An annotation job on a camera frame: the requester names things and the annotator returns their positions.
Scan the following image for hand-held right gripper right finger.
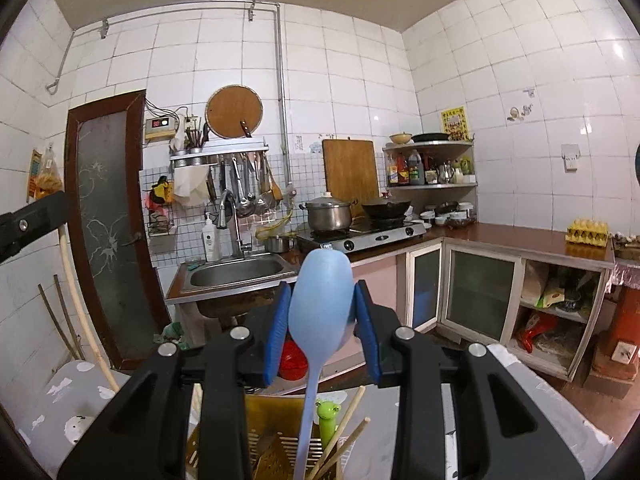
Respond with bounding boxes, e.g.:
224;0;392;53
352;280;586;480

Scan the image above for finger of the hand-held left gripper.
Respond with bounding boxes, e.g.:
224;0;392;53
0;191;69;263

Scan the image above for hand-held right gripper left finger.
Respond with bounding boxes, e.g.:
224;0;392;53
57;281;293;480

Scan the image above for blue plastic spoon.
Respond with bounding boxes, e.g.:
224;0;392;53
287;249;357;480

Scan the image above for gold perforated utensil holder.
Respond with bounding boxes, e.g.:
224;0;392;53
186;392;346;480

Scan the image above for row of hanging steel utensils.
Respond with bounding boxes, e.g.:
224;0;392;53
207;152;283;218

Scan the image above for red plastic container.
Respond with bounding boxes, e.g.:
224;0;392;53
279;340;308;381

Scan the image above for yellow hanging bag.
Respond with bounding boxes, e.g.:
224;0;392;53
27;145;63;201

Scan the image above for brown framed glass door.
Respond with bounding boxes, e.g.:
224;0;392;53
64;90;173;371

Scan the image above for steel sink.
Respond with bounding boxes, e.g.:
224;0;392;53
165;252;301;306

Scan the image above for green frog utensil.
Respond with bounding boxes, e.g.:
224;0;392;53
314;399;341;451

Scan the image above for thin bamboo stick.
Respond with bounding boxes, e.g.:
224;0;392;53
38;284;71;361
53;274;82;348

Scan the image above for steel gas stove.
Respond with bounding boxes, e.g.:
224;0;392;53
297;222;428;253

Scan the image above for white soap bottle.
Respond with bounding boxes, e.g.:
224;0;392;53
201;212;222;262

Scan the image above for steel pot with lid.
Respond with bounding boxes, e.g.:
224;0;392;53
299;192;358;233

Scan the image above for black wok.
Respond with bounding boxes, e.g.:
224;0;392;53
361;199;413;221

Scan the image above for steel faucet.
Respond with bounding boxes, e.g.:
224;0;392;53
217;189;253;260

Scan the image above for yellow rubber glove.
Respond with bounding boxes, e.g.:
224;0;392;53
150;176;173;206

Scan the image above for white hanging cloth bag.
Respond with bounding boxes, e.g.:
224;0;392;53
172;165;211;207

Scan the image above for brown top kitchen cabinet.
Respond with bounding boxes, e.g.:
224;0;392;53
402;222;617;381

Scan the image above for rectangular wooden cutting board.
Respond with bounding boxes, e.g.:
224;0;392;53
321;138;380;206

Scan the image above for grey printed tablecloth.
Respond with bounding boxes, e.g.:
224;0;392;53
15;342;618;480

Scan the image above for steel corner shelf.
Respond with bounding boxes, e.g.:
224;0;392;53
382;140;478;190

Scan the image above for round wooden board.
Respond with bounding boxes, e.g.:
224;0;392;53
205;85;264;140

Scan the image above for yellow egg carton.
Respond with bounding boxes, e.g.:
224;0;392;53
566;217;611;248

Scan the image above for yellow hose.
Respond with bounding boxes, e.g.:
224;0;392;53
255;210;296;241

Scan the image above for wall control box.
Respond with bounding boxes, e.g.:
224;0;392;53
144;116;180;142

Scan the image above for steel wall rack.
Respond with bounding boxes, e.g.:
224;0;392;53
169;137;271;171

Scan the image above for yellow wall poster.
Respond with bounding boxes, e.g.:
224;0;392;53
441;106;471;142

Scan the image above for grey wall pipe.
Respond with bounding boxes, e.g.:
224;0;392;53
47;2;293;191

